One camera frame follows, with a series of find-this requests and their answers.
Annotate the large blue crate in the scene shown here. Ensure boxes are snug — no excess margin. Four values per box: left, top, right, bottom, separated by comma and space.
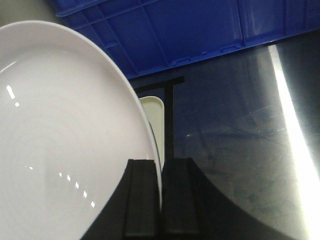
51, 0, 320, 79

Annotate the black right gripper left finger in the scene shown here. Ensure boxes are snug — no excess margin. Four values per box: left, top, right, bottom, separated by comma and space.
82, 159, 160, 240

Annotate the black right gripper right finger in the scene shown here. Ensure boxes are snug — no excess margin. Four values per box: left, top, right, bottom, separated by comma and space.
161, 158, 290, 240

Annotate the cream serving tray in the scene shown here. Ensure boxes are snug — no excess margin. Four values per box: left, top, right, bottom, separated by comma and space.
139, 96, 166, 170

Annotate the pink plate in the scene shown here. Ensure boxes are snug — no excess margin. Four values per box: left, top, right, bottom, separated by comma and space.
0, 20, 162, 240

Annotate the black tape marking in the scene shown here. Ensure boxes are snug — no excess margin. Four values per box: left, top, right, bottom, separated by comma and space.
134, 76, 185, 160

